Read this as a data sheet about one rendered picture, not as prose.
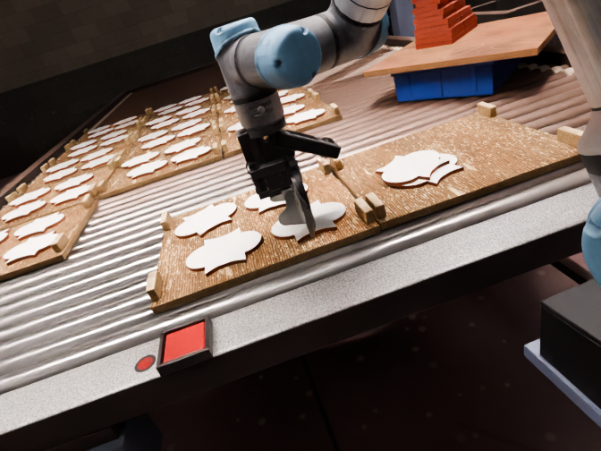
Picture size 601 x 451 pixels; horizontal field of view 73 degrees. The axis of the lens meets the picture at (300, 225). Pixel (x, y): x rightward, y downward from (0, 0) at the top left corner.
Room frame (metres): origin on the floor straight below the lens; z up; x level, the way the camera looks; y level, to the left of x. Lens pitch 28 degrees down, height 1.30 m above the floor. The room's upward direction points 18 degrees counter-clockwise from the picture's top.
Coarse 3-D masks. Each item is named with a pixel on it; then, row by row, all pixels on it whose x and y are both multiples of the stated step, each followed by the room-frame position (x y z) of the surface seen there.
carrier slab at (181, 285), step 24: (312, 192) 0.81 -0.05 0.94; (336, 192) 0.77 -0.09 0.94; (240, 216) 0.80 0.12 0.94; (264, 216) 0.77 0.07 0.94; (168, 240) 0.80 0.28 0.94; (192, 240) 0.76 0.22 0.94; (264, 240) 0.67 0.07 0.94; (288, 240) 0.64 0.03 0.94; (312, 240) 0.61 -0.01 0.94; (336, 240) 0.59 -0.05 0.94; (168, 264) 0.69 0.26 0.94; (240, 264) 0.61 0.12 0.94; (264, 264) 0.59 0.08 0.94; (288, 264) 0.58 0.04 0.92; (168, 288) 0.61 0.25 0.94; (192, 288) 0.58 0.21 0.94; (216, 288) 0.57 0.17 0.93
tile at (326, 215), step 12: (312, 204) 0.73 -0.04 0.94; (324, 204) 0.72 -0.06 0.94; (336, 204) 0.70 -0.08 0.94; (324, 216) 0.67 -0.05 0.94; (336, 216) 0.66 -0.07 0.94; (276, 228) 0.68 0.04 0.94; (288, 228) 0.67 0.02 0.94; (300, 228) 0.65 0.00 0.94; (324, 228) 0.63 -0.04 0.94; (336, 228) 0.62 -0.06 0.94; (300, 240) 0.62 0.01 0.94
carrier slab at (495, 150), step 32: (448, 128) 0.92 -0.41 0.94; (480, 128) 0.86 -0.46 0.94; (512, 128) 0.81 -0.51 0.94; (352, 160) 0.91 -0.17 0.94; (384, 160) 0.85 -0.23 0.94; (480, 160) 0.71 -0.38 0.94; (512, 160) 0.67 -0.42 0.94; (544, 160) 0.64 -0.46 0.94; (576, 160) 0.62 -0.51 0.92; (352, 192) 0.76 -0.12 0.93; (384, 192) 0.70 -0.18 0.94; (416, 192) 0.66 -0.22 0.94; (448, 192) 0.63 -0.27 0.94; (480, 192) 0.61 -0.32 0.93; (384, 224) 0.60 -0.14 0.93
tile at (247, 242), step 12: (204, 240) 0.73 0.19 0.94; (216, 240) 0.71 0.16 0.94; (228, 240) 0.70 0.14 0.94; (240, 240) 0.68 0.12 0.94; (252, 240) 0.67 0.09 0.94; (192, 252) 0.69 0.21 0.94; (204, 252) 0.68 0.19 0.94; (216, 252) 0.66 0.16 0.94; (228, 252) 0.65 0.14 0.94; (240, 252) 0.63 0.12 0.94; (192, 264) 0.65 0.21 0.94; (204, 264) 0.63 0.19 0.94; (216, 264) 0.62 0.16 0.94; (228, 264) 0.62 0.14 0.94
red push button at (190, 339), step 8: (184, 328) 0.49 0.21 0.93; (192, 328) 0.49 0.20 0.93; (200, 328) 0.48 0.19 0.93; (168, 336) 0.49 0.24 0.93; (176, 336) 0.48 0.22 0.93; (184, 336) 0.47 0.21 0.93; (192, 336) 0.47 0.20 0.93; (200, 336) 0.46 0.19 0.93; (168, 344) 0.47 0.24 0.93; (176, 344) 0.46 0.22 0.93; (184, 344) 0.46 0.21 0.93; (192, 344) 0.45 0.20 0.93; (200, 344) 0.45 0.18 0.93; (168, 352) 0.45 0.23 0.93; (176, 352) 0.45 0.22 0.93; (184, 352) 0.44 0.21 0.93; (192, 352) 0.44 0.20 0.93; (168, 360) 0.44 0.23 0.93
